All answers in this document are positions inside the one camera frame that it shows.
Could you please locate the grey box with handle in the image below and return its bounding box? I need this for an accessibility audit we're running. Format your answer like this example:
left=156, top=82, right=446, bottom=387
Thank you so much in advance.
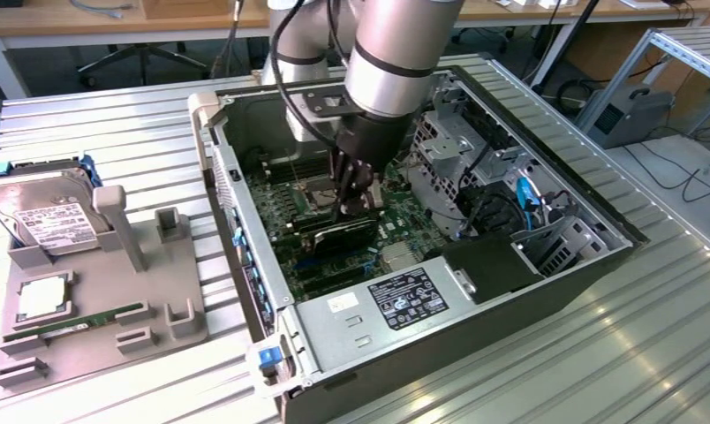
left=578, top=86, right=678, bottom=149

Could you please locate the open black PC case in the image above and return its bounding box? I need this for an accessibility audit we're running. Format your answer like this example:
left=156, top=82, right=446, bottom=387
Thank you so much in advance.
left=188, top=64, right=651, bottom=424

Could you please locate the black office chair base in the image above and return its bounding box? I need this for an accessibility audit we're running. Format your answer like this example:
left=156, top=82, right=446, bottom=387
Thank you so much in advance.
left=75, top=42, right=210, bottom=87

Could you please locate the blue plastic disk caddy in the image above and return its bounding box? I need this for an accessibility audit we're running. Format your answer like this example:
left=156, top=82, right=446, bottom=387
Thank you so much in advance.
left=0, top=151, right=107, bottom=208

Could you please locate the silver finned chipset heatsink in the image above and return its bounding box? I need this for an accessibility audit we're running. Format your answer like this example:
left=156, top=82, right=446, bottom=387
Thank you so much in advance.
left=380, top=245, right=420, bottom=271

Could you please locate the CPU socket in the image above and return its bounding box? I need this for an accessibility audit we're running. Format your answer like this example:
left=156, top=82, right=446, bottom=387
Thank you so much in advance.
left=299, top=174, right=340, bottom=216

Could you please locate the black RAM slot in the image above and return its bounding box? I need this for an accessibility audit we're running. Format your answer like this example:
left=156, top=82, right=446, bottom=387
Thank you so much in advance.
left=266, top=159, right=331, bottom=175
left=263, top=154, right=331, bottom=170
left=268, top=165, right=331, bottom=185

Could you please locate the silver hard disk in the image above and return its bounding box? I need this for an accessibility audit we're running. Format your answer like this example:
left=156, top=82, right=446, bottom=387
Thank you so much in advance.
left=0, top=161, right=107, bottom=257

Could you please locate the green RAM stick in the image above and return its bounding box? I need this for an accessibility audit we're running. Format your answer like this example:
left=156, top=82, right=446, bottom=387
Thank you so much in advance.
left=4, top=302, right=147, bottom=344

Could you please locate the light blue network cable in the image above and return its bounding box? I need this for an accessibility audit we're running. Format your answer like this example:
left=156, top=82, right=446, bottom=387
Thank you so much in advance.
left=70, top=0, right=136, bottom=19

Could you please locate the blue SATA wire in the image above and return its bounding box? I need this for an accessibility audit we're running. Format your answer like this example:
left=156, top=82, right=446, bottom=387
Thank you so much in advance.
left=514, top=176, right=539, bottom=231

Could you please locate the silver CPU chip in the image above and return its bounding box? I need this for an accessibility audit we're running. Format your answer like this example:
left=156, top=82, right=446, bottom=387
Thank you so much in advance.
left=18, top=277, right=74, bottom=322

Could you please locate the perforated metal disk bay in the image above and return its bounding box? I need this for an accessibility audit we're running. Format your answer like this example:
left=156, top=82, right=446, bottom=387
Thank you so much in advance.
left=511, top=207, right=634, bottom=277

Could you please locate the metal socket cover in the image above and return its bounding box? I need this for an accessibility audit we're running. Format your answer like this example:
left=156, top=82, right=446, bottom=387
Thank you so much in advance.
left=366, top=171, right=388, bottom=199

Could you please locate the grey plastic parts rack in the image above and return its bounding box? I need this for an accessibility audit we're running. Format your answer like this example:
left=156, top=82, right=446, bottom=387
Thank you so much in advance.
left=0, top=184, right=212, bottom=401

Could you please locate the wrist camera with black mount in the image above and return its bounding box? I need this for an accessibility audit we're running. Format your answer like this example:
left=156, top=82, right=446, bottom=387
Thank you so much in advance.
left=283, top=87, right=360, bottom=143

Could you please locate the aluminium profile frame table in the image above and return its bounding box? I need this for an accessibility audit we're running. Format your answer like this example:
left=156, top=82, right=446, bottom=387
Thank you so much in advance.
left=575, top=24, right=710, bottom=138

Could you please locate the black cable coil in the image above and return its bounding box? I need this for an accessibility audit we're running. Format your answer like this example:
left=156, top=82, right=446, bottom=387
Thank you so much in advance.
left=556, top=78, right=596, bottom=111

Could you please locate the thin metal locking lever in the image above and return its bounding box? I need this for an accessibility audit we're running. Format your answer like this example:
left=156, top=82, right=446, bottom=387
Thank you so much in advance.
left=287, top=148, right=303, bottom=189

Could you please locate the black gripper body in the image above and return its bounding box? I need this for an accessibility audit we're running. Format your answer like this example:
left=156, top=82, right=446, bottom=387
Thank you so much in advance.
left=332, top=112, right=420, bottom=174

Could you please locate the silver power supply unit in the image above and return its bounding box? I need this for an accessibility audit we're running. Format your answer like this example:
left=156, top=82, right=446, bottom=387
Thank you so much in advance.
left=280, top=255, right=480, bottom=376

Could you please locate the black looped wire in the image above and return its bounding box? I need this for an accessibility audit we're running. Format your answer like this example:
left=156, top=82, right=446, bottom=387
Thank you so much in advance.
left=239, top=147, right=263, bottom=174

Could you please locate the long black expansion slot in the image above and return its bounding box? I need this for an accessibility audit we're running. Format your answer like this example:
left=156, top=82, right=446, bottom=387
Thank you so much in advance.
left=299, top=267, right=363, bottom=288
left=302, top=276, right=370, bottom=298

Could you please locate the silver metal disk bay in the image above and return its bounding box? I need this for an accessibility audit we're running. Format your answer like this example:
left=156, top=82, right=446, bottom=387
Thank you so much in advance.
left=412, top=110, right=531, bottom=186

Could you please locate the green motherboard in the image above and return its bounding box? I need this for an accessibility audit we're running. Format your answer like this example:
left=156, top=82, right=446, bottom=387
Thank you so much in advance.
left=242, top=148, right=458, bottom=302

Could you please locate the black plastic air shroud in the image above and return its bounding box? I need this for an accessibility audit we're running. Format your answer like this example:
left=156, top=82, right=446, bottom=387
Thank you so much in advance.
left=440, top=231, right=548, bottom=306

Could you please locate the graphics card with metal bracket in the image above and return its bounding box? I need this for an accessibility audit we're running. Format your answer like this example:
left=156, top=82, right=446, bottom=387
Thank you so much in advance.
left=300, top=215, right=380, bottom=260

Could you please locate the black wire bundle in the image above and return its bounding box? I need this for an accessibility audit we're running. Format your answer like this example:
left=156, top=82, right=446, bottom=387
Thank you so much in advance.
left=454, top=183, right=532, bottom=242

